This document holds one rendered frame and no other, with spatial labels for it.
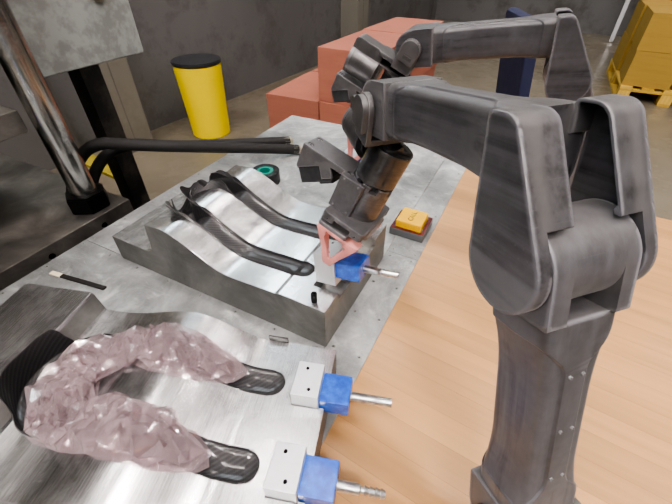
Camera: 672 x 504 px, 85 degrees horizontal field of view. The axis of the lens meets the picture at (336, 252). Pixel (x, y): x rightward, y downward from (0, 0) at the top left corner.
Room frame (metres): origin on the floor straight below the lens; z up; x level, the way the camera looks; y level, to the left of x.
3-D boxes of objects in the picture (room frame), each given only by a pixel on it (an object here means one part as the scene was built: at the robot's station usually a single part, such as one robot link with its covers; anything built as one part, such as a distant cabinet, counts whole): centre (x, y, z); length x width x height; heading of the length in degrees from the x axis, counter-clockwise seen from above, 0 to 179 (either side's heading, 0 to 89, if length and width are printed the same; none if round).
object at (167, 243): (0.60, 0.18, 0.87); 0.50 x 0.26 x 0.14; 63
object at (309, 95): (3.14, -0.18, 0.41); 1.45 x 0.98 x 0.81; 147
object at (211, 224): (0.58, 0.17, 0.92); 0.35 x 0.16 x 0.09; 63
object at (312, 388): (0.26, -0.01, 0.86); 0.13 x 0.05 x 0.05; 80
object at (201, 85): (3.22, 1.11, 0.30); 0.39 x 0.38 x 0.60; 58
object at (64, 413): (0.25, 0.26, 0.90); 0.26 x 0.18 x 0.08; 80
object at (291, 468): (0.15, 0.01, 0.86); 0.13 x 0.05 x 0.05; 80
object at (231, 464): (0.25, 0.25, 0.88); 0.34 x 0.15 x 0.07; 80
